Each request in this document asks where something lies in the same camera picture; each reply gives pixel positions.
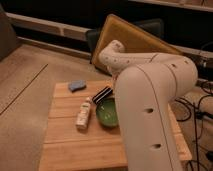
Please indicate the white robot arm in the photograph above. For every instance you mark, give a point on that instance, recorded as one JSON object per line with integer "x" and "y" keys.
{"x": 144, "y": 85}

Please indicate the black white striped cup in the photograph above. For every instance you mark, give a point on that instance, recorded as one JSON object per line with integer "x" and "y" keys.
{"x": 107, "y": 91}

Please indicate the green ceramic bowl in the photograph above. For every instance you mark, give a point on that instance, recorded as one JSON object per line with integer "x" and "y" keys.
{"x": 106, "y": 113}

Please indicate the blue sponge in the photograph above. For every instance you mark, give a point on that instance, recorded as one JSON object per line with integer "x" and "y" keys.
{"x": 77, "y": 85}

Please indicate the white plastic bottle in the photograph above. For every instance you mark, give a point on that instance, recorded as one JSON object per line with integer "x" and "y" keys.
{"x": 84, "y": 114}

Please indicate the yellow cushion board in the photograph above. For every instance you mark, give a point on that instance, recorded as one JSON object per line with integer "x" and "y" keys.
{"x": 134, "y": 39}

